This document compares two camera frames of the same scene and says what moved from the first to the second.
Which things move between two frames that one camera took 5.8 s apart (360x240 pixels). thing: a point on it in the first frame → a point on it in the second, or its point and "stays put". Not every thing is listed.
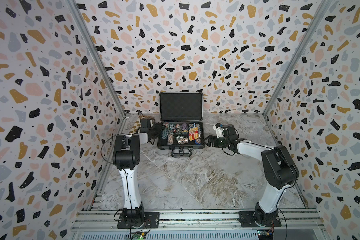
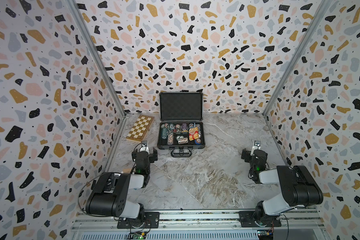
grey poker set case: [182, 114] stays put
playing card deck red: [193, 133] stays put
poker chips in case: [182, 132] stays put
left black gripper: [160, 127] → [152, 156]
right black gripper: [210, 141] → [248, 153]
